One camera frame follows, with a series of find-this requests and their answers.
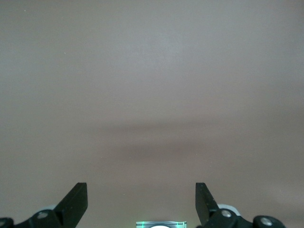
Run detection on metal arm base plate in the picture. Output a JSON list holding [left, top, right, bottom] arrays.
[[135, 220, 187, 228]]

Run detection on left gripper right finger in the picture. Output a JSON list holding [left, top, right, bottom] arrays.
[[195, 182, 286, 228]]

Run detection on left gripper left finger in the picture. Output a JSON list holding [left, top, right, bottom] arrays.
[[0, 182, 88, 228]]

